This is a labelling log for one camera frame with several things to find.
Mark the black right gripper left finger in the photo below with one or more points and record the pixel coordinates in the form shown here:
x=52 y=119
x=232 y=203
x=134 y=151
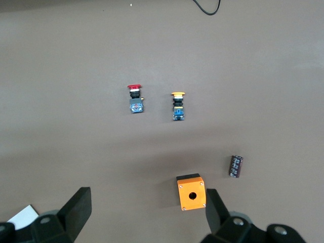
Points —
x=73 y=215

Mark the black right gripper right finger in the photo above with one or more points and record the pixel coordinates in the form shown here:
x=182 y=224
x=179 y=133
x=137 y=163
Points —
x=217 y=215

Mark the red push button switch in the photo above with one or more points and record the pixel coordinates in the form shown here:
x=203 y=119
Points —
x=136 y=106

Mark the white drawer cabinet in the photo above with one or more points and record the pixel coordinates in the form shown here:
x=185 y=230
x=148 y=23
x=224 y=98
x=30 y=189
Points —
x=22 y=217

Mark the orange box with hole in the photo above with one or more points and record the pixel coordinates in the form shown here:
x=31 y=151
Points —
x=184 y=192

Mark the dark cylindrical capacitor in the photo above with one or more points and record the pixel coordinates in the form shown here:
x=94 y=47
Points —
x=236 y=166

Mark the yellow push button switch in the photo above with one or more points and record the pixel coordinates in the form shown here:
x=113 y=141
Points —
x=178 y=111

